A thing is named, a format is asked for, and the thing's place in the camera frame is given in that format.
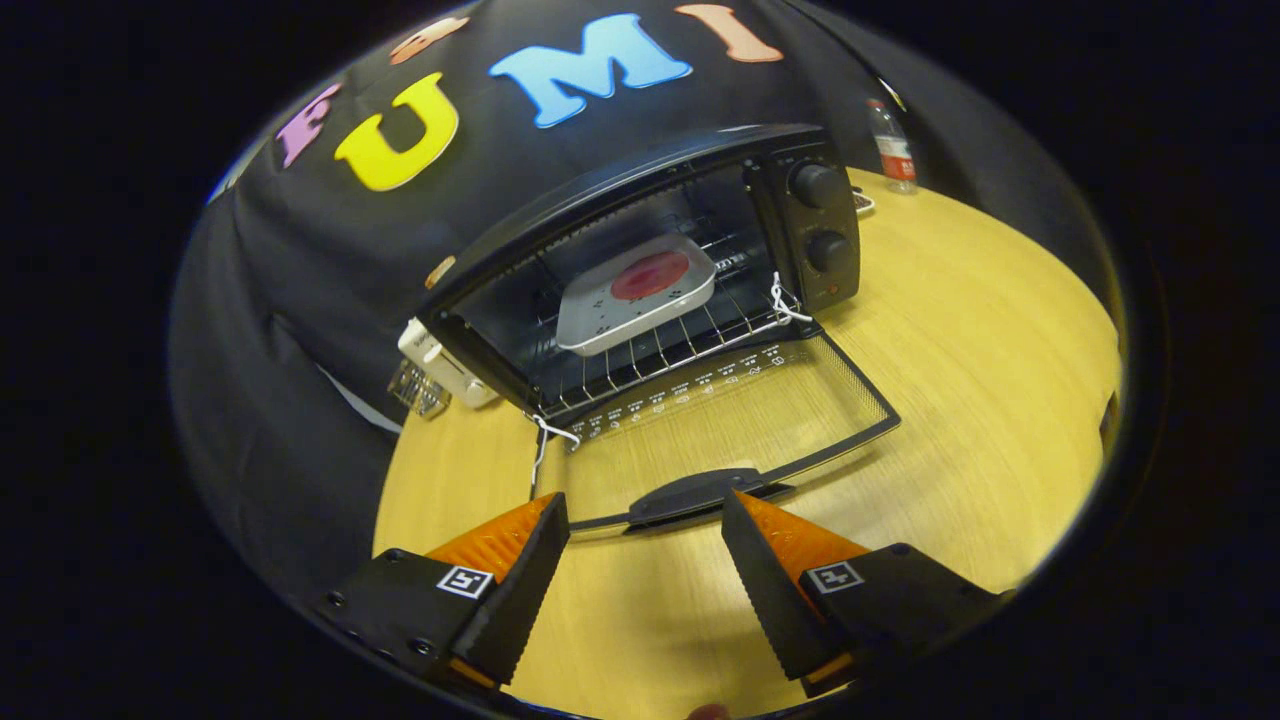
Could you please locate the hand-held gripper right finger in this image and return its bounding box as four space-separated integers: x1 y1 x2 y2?
720 489 1016 699

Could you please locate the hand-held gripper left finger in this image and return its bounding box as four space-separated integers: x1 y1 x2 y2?
315 492 571 693

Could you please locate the white cherry print plate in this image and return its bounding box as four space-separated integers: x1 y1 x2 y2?
556 235 718 358

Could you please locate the pink ham slice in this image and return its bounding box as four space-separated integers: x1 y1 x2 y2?
610 250 691 301

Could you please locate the black toaster oven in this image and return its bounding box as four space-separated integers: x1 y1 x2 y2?
415 123 901 536

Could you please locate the white pop-up toaster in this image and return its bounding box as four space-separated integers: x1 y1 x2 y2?
397 318 499 409

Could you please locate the clear plastic water bottle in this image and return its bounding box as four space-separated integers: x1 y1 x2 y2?
866 98 919 196

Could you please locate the wire mesh basket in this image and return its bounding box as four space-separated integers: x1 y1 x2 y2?
388 358 453 419

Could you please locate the oven wire rack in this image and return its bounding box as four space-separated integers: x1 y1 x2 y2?
530 270 816 421

